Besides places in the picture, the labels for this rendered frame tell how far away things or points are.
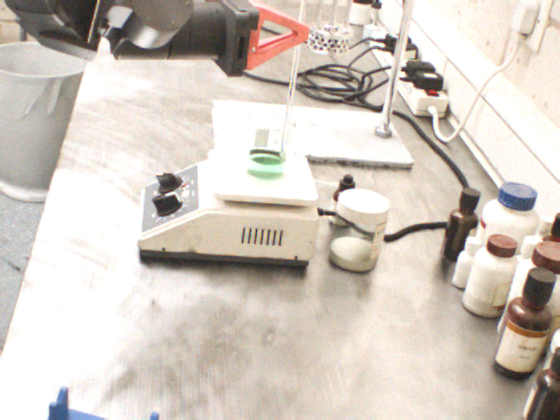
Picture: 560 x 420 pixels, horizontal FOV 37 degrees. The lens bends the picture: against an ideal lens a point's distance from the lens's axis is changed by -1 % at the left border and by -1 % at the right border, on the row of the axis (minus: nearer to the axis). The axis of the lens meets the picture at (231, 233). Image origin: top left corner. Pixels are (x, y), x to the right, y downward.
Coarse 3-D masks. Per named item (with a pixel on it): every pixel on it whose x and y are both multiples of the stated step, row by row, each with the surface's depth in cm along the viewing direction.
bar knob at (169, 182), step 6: (156, 174) 100; (162, 174) 99; (168, 174) 98; (174, 174) 98; (162, 180) 99; (168, 180) 98; (174, 180) 98; (180, 180) 99; (162, 186) 100; (168, 186) 99; (174, 186) 98; (162, 192) 99; (168, 192) 98
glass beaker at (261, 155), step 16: (256, 112) 94; (272, 112) 95; (256, 128) 91; (272, 128) 90; (288, 128) 90; (256, 144) 92; (272, 144) 91; (288, 144) 92; (256, 160) 93; (272, 160) 92; (256, 176) 94; (272, 176) 93
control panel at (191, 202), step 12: (192, 168) 101; (192, 180) 98; (144, 192) 101; (156, 192) 100; (180, 192) 97; (192, 192) 96; (144, 204) 99; (192, 204) 93; (144, 216) 96; (156, 216) 95; (168, 216) 93; (180, 216) 92; (144, 228) 93
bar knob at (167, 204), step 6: (174, 192) 94; (156, 198) 94; (162, 198) 94; (168, 198) 93; (174, 198) 93; (156, 204) 94; (162, 204) 94; (168, 204) 94; (174, 204) 94; (180, 204) 94; (162, 210) 94; (168, 210) 94; (174, 210) 93; (162, 216) 94
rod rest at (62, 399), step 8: (64, 392) 68; (56, 400) 68; (64, 400) 68; (56, 408) 67; (64, 408) 69; (72, 408) 70; (56, 416) 67; (64, 416) 69; (72, 416) 69; (80, 416) 69; (88, 416) 69; (96, 416) 70; (152, 416) 67
